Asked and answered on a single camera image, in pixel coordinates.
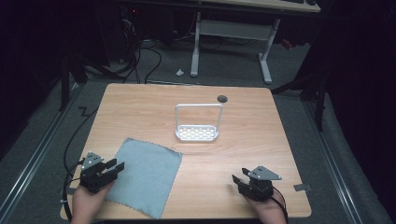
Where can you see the black metal stand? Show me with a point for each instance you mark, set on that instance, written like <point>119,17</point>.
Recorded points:
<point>64,84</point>
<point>319,99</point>

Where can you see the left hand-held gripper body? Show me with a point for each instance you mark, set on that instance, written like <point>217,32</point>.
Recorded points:
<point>93,179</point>

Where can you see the crumpled white paper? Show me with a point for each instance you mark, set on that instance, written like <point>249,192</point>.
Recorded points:
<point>180,72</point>

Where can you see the white-legged desk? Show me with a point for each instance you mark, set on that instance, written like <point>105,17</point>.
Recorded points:
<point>232,29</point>

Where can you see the dark round table grommet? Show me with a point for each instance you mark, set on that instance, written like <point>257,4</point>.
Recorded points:
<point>222,99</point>

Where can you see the metal floor rail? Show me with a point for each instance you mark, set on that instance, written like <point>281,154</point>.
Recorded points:
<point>40,146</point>
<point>333,161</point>

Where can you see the dark computer tower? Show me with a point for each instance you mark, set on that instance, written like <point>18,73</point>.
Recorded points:
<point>127,28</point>

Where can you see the person's right hand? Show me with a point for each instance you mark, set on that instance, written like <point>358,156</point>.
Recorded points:
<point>267,211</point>

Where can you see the grey cloth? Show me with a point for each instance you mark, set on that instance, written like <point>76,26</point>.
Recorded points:
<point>146,177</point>

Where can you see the grey tape piece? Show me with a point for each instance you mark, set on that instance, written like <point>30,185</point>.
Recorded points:
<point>302,187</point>

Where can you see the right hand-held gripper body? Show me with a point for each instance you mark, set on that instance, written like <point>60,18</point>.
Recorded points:
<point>260,186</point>

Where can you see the red object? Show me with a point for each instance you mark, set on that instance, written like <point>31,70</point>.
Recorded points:
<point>287,44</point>

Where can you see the white metal rack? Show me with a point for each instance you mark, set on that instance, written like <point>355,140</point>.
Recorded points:
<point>196,133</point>

